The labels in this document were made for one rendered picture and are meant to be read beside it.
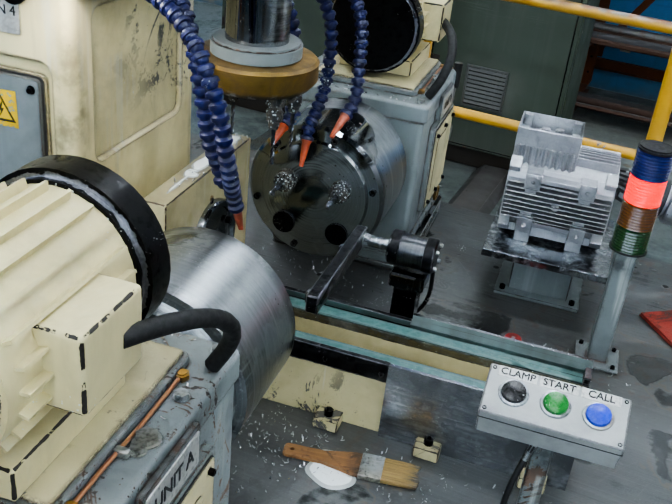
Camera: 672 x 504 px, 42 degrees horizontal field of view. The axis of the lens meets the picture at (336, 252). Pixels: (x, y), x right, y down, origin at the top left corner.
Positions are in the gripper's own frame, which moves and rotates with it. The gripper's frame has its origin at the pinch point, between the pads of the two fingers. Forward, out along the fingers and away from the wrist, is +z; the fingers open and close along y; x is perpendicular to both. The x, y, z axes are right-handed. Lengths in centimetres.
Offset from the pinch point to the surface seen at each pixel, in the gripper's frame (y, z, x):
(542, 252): 8.9, -2.3, 15.1
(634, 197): 25.4, -11.2, -8.0
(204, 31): -399, 237, 141
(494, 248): 11.8, 6.6, 16.3
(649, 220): 25.2, -14.9, -5.0
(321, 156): 31, 40, 1
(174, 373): 103, 33, -5
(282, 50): 55, 44, -23
